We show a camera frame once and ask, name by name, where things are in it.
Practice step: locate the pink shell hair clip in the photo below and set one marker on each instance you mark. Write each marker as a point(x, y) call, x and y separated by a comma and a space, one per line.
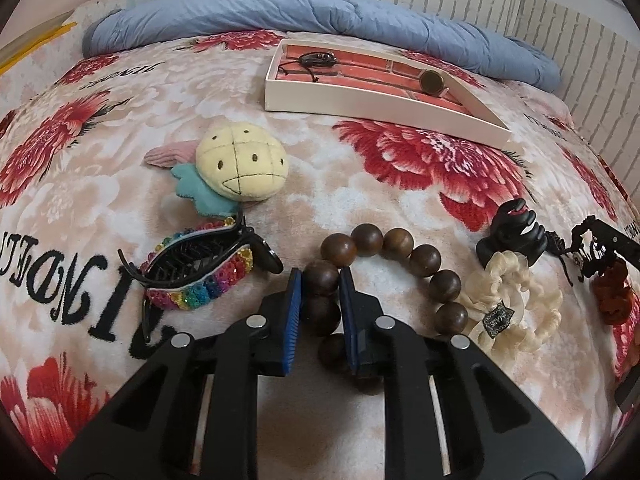
point(167, 154)

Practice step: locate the rainbow rhinestone hair clip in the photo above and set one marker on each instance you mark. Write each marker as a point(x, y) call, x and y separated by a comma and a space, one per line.
point(225, 275)

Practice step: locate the cream braided scrunchie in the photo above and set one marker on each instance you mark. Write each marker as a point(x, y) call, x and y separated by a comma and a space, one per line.
point(535, 305)

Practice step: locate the floral printed blanket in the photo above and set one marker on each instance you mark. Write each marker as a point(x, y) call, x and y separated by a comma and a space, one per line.
point(375, 185)

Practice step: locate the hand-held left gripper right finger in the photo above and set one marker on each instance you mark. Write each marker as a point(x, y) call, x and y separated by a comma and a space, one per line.
point(347, 320)

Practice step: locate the yellow cloth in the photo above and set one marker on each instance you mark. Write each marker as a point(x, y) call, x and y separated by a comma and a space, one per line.
point(30, 47)

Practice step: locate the blue rolled quilt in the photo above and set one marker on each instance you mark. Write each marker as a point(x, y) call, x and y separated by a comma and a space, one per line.
point(325, 17)

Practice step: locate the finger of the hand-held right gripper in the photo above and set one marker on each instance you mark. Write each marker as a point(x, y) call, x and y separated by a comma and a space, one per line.
point(631, 396)
point(612, 237)

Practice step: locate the yellow plush pineapple hair clip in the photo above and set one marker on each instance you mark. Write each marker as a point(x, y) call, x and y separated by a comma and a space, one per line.
point(242, 160)

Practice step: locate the white tray box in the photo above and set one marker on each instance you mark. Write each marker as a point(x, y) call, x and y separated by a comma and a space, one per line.
point(350, 100)

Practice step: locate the rust red scrunchie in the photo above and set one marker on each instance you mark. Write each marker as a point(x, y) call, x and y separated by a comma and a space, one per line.
point(612, 295)

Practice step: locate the black claw hair clip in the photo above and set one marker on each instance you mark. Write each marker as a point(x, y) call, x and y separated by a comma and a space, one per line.
point(515, 237)

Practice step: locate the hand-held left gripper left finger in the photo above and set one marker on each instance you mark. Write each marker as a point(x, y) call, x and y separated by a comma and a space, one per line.
point(295, 320)

